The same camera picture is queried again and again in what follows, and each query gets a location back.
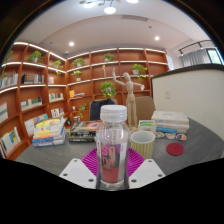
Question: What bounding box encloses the stack of white books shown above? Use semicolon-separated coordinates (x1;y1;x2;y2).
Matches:
150;110;190;135

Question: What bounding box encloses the small green-white box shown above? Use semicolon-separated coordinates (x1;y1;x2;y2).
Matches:
137;119;157;134

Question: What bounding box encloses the stack of colourful books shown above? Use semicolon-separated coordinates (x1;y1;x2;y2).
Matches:
31;117;67;148

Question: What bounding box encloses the black curtain rail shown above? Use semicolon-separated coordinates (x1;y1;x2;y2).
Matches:
178;39;214;56

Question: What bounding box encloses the blue-orange round sticker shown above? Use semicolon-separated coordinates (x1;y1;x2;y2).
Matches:
175;133;188;142

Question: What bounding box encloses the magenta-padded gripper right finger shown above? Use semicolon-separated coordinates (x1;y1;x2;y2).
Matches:
126;147;167;190

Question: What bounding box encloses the yellow-green striped mug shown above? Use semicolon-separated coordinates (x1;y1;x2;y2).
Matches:
129;130;156;160

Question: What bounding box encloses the stack of dark books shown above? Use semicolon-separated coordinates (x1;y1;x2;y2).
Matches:
67;120;103;143

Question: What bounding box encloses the ceiling air vent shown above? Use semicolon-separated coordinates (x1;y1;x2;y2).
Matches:
120;14;149;22

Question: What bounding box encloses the multi-bulb ceiling lamp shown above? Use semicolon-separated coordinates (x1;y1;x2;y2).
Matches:
78;0;140;15

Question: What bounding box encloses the grey curtain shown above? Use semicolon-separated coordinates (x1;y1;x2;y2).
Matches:
181;49;211;68

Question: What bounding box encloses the flat round red coaster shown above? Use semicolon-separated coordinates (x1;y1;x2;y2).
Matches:
165;142;185;157

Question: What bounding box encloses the window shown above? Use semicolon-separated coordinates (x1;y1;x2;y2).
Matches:
206;48;224;65

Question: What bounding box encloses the orange wooden shelf unit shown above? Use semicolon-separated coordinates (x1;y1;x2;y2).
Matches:
0;40;170;161

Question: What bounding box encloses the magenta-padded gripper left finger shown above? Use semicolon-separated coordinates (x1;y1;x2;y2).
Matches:
59;147;99;190

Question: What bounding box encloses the dark blue office chair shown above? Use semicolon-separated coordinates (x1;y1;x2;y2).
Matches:
88;98;116;122

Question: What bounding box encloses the wooden artist mannequin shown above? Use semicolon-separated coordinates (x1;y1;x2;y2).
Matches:
111;67;146;129

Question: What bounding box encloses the clear plastic bottle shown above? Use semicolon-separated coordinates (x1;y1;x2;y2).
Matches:
95;104;132;192

